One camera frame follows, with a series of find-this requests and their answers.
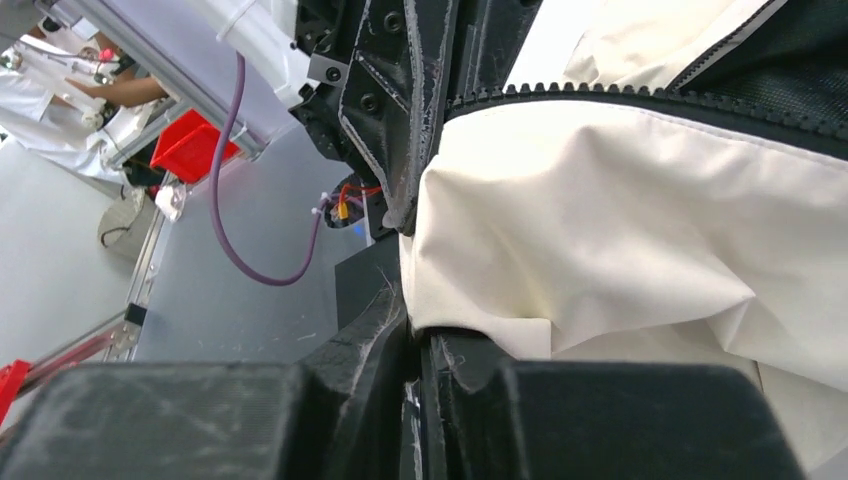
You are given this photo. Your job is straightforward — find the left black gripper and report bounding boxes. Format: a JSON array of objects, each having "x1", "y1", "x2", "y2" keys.
[{"x1": 291, "y1": 0, "x2": 542, "y2": 236}]

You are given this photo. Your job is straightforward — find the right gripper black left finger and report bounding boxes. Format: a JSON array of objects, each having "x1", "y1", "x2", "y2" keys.
[{"x1": 1, "y1": 286, "x2": 408, "y2": 479}]

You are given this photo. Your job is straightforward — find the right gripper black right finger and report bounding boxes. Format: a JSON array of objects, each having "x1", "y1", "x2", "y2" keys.
[{"x1": 421, "y1": 329, "x2": 803, "y2": 479}]

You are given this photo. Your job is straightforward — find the beige jacket with black lining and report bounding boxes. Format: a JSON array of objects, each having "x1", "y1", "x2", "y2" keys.
[{"x1": 400, "y1": 1, "x2": 847, "y2": 479}]

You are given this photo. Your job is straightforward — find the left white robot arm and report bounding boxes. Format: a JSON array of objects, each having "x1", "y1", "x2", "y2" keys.
[{"x1": 193, "y1": 0, "x2": 540, "y2": 236}]

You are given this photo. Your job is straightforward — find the red plastic bin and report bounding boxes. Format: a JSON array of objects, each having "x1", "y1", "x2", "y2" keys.
[{"x1": 150, "y1": 110, "x2": 220, "y2": 184}]

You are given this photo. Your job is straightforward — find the person in background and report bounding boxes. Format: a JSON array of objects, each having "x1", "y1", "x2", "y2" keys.
[{"x1": 0, "y1": 26, "x2": 170, "y2": 187}]

